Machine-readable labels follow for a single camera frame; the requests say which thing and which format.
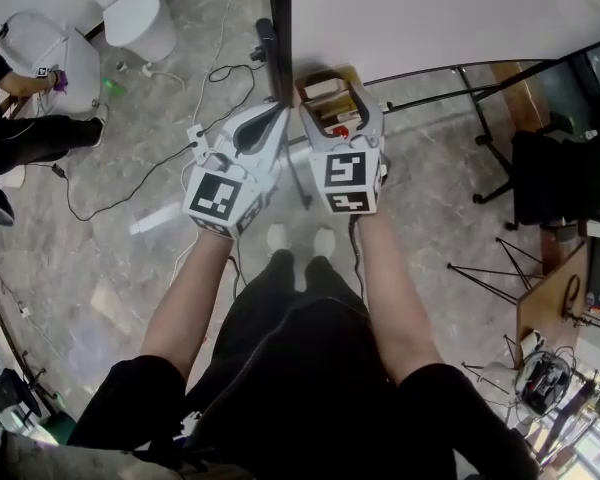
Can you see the white toilet with tank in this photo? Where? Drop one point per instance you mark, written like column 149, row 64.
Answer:
column 135, row 13

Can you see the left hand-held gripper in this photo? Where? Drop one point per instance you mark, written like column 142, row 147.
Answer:
column 212, row 198

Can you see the white table top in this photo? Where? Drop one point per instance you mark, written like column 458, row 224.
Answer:
column 430, row 13

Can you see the white toilet with raised lid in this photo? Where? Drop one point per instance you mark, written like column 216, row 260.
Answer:
column 77, row 68

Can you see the red round magnet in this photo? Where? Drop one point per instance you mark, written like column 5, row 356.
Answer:
column 341, row 132

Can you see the white wall charger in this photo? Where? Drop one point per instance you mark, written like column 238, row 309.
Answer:
column 24, row 311

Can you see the person's left white shoe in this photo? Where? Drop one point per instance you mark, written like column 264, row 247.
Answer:
column 279, row 238

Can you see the black office chair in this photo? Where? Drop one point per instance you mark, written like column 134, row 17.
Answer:
column 555, row 178

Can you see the wooden marker tray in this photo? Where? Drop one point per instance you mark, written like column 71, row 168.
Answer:
column 355, row 75

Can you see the person's right white shoe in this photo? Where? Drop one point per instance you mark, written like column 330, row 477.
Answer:
column 325, row 240

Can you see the purple cloth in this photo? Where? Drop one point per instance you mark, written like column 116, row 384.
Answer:
column 60, row 80

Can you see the small white block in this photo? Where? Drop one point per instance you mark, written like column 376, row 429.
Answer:
column 324, row 90

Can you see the person's white shoe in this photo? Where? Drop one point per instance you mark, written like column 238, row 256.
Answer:
column 325, row 240
column 279, row 238

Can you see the green plastic bottle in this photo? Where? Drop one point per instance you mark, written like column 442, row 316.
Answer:
column 114, row 87

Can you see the person's right forearm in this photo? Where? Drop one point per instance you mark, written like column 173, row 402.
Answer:
column 395, row 298

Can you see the wooden side table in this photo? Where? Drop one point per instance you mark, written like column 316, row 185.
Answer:
column 545, row 293

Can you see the white power strip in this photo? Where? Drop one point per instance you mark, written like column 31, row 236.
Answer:
column 196, row 135

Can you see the person's left forearm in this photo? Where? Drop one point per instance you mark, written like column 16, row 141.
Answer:
column 190, row 308

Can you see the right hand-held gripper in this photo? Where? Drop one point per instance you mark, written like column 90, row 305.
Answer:
column 345, row 173

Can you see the person's black clothing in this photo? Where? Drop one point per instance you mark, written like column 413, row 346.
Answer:
column 305, row 393

